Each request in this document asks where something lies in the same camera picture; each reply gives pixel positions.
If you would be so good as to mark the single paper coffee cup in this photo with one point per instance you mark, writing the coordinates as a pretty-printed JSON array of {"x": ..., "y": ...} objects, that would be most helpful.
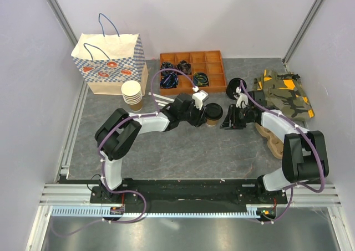
[{"x": 211, "y": 123}]

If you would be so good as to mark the camouflage fabric bag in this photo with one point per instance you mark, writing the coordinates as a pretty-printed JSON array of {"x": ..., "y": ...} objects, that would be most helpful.
[{"x": 283, "y": 92}]

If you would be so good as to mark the green yellow rolled tie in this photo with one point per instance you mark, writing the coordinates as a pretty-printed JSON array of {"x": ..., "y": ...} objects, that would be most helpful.
[{"x": 200, "y": 79}]

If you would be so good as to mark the brown pulp cup carrier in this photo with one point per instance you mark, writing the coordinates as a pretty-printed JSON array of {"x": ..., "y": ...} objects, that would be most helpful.
[{"x": 274, "y": 144}]

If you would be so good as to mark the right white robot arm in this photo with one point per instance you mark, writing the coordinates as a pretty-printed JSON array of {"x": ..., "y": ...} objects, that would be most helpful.
[{"x": 304, "y": 155}]

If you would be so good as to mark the orange wooden compartment tray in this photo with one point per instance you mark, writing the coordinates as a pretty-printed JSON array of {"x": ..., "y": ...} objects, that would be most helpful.
[{"x": 208, "y": 62}]

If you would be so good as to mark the brown dark rolled tie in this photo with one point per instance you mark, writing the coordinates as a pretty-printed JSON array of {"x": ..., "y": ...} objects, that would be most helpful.
[{"x": 184, "y": 67}]

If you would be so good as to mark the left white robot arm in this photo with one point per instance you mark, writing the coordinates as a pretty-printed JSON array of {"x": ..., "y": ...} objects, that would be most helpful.
[{"x": 117, "y": 135}]

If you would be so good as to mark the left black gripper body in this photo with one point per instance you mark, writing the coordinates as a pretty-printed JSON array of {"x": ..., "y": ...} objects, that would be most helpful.
[{"x": 194, "y": 116}]

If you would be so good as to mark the wrapped paper straw upper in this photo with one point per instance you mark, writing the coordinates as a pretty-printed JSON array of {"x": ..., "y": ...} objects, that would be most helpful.
[{"x": 161, "y": 97}]

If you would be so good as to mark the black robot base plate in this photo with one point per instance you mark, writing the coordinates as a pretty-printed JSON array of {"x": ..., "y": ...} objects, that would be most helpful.
[{"x": 240, "y": 191}]

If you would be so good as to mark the grey slotted cable duct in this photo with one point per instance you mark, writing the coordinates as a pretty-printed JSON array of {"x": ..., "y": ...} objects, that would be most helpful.
[{"x": 110, "y": 212}]

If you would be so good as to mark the dark rolled tie left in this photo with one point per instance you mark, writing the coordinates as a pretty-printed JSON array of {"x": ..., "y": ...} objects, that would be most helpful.
[{"x": 166, "y": 65}]

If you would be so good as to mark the checkered paper takeout bag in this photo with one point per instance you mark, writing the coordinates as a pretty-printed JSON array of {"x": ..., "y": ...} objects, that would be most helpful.
[{"x": 106, "y": 61}]

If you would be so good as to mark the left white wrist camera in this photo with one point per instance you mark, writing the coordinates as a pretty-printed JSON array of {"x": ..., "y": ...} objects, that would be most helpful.
[{"x": 199, "y": 96}]

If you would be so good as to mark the black coffee cup lid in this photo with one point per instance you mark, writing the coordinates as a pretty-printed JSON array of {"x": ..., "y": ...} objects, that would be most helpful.
[{"x": 213, "y": 111}]

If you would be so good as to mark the blue striped rolled tie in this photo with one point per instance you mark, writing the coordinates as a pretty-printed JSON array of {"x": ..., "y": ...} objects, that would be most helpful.
[{"x": 169, "y": 81}]

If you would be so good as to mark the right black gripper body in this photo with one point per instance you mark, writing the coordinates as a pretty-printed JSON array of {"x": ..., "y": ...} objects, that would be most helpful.
[{"x": 241, "y": 116}]

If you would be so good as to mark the stack of paper cups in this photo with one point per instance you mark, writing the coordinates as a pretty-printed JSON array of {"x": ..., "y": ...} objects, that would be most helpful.
[{"x": 132, "y": 94}]

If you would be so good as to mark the stack of black lids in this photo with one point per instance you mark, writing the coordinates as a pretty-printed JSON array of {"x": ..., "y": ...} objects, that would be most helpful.
[{"x": 234, "y": 88}]

